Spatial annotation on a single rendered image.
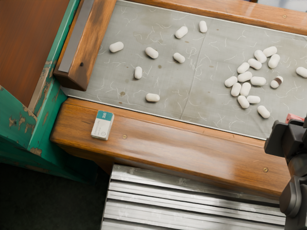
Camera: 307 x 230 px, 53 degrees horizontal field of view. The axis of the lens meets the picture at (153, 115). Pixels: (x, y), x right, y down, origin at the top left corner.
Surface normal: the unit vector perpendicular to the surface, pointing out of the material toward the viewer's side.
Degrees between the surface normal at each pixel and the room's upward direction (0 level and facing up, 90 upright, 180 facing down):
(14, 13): 90
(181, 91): 0
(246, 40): 0
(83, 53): 67
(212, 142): 0
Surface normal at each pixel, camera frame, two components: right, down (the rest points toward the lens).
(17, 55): 0.97, 0.21
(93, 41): 0.89, 0.08
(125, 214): -0.01, -0.32
